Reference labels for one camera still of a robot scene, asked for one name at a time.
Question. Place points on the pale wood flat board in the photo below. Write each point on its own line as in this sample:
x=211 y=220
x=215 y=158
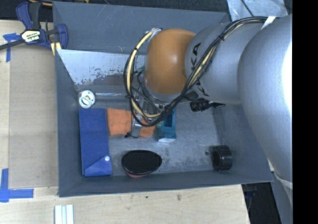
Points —
x=32 y=118

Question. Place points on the orange cloth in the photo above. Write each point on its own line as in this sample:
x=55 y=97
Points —
x=119 y=122

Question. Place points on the teal box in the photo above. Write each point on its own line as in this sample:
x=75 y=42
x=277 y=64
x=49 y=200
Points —
x=169 y=128

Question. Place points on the black cylinder on white bracket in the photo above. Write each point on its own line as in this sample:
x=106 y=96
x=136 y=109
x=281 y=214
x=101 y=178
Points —
x=200 y=105

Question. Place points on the black plastic cylinder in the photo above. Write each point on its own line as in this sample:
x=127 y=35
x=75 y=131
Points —
x=222 y=158

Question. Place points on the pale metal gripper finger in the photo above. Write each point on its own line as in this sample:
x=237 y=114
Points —
x=136 y=129

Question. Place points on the black oval case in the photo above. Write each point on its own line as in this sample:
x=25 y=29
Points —
x=140 y=162

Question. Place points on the blue flat pouch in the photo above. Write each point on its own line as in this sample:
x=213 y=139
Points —
x=94 y=138

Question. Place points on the grey metal bin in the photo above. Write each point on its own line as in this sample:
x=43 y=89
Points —
x=188 y=148

